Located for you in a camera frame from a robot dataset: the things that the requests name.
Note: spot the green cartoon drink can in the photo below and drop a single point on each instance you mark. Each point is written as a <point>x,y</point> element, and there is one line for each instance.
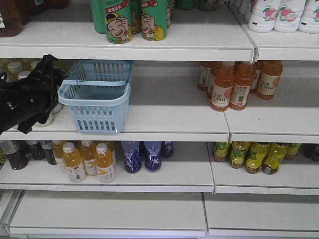
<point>153,19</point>
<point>117,21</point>

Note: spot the light blue plastic basket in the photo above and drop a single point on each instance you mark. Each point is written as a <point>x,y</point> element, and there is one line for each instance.
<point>97,94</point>

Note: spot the orange C100 juice bottle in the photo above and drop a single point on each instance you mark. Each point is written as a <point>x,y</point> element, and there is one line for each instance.
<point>270,79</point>
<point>242,85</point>
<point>223,86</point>

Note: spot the pale yellow drink bottle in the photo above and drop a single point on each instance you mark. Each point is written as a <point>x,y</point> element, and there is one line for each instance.
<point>14,68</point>
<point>23,74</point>

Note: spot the blue sports drink bottle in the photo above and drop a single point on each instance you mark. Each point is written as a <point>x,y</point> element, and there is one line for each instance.
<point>132,163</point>
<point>153,160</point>

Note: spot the white store shelving unit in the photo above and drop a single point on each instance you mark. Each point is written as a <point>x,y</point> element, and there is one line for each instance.
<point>183,170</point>

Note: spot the dark tea bottle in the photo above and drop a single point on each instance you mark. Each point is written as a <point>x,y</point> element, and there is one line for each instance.
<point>35,148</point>
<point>47,146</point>
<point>11,149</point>

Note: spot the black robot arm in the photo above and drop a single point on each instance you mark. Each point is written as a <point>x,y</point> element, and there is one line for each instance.
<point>13,103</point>

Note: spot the orange vitamin drink bottle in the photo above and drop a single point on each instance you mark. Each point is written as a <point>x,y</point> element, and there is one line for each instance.
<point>73,163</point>
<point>104,163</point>
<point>87,150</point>

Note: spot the yellow lemon tea bottle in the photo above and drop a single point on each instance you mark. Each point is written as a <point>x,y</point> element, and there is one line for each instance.
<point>257,153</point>
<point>275,154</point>
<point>292,150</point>
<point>238,153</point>

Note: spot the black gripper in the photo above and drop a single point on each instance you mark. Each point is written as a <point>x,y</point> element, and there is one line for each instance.
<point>41,87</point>

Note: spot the white peach drink bottle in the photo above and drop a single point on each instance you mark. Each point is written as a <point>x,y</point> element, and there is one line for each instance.
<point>289,15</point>
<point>263,15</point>

